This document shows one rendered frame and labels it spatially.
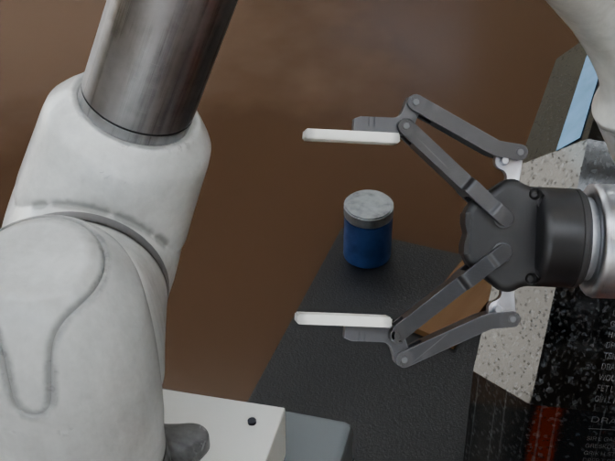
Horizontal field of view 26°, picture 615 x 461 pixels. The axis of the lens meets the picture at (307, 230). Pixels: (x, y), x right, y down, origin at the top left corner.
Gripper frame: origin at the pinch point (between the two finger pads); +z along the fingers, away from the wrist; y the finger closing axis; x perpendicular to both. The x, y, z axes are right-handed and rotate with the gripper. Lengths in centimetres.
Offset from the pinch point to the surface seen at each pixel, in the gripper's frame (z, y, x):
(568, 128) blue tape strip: -38, 14, -70
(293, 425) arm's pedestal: -1.6, -19.7, -32.6
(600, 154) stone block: -40, 11, -62
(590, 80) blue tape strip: -43, 21, -76
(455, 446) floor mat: -38, -37, -131
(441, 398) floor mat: -37, -30, -140
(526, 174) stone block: -33, 8, -71
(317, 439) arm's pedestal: -3.8, -20.8, -31.0
